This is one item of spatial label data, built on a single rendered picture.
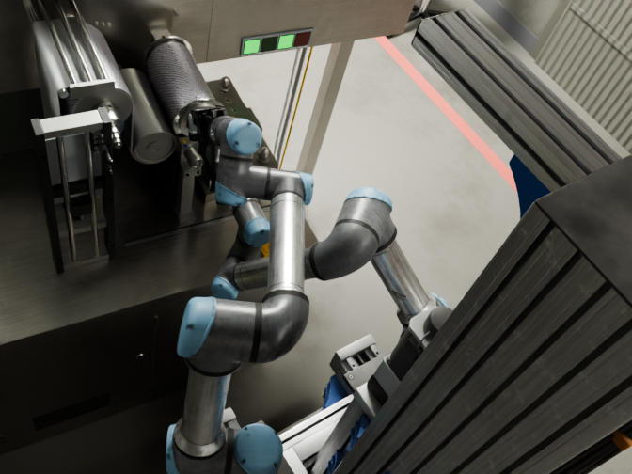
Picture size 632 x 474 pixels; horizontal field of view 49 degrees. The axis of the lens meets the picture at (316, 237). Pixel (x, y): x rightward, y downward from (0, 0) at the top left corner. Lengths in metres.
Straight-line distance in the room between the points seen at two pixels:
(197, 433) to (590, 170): 0.99
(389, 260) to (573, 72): 3.12
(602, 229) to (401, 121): 3.17
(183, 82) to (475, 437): 1.20
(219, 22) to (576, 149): 1.41
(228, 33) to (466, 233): 1.85
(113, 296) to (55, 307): 0.15
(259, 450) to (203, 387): 0.28
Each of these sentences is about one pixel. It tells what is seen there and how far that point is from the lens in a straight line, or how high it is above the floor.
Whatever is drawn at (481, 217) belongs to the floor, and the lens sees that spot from 3.68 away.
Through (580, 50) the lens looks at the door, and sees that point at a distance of 4.63.
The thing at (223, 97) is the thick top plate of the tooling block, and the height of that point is 1.03.
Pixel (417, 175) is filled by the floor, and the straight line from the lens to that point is 3.71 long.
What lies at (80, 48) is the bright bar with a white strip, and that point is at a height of 1.44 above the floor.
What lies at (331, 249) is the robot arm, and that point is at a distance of 1.58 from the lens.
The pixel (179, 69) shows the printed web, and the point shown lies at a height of 1.31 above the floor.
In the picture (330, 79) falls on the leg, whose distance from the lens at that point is 2.79.
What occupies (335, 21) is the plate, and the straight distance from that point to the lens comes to 2.35.
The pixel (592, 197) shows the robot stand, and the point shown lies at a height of 2.03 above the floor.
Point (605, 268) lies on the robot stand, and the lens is 0.81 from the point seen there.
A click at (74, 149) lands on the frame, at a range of 1.67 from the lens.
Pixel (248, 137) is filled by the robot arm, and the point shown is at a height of 1.49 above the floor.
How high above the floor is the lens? 2.57
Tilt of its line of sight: 52 degrees down
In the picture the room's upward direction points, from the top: 20 degrees clockwise
